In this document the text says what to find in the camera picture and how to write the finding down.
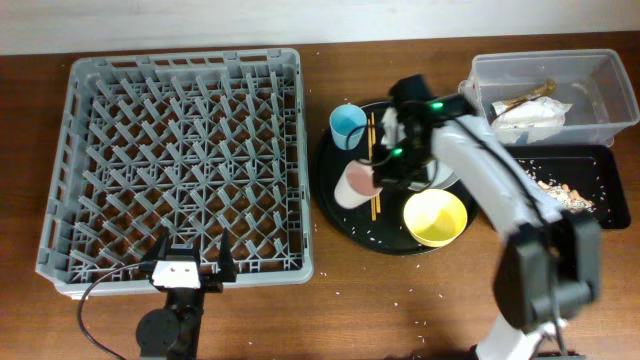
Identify white napkin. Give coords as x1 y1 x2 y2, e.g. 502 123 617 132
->
491 96 572 129

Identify gold snack wrapper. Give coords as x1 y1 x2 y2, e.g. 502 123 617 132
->
491 79 556 116

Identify pink plastic cup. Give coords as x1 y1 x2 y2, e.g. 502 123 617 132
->
334 160 382 209

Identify wooden chopstick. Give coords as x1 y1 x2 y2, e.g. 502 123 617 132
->
368 113 378 222
368 113 381 221

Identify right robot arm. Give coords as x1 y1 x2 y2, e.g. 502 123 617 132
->
373 75 601 359

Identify black rectangular tray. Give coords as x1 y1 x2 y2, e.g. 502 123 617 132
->
506 145 631 229

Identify left wooden chopstick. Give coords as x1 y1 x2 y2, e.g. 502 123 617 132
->
368 113 378 222

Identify grey dishwasher rack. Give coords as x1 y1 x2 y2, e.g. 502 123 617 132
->
35 48 314 299

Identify light blue plastic cup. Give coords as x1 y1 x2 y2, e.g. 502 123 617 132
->
329 104 367 150

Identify grey round plate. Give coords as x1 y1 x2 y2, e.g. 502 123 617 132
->
408 160 459 192

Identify yellow bowl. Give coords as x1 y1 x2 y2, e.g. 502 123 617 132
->
402 189 469 248

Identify food scraps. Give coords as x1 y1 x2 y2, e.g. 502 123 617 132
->
518 160 597 213

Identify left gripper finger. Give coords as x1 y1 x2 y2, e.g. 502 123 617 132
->
144 227 169 262
217 229 237 282

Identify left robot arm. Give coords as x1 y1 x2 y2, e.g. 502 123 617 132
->
136 229 237 359

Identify clear plastic bin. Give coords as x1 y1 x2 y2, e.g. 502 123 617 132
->
458 49 639 146

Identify round black tray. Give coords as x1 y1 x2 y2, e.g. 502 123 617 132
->
312 99 482 257

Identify right wooden chopstick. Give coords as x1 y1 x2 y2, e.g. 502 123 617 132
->
368 113 381 221

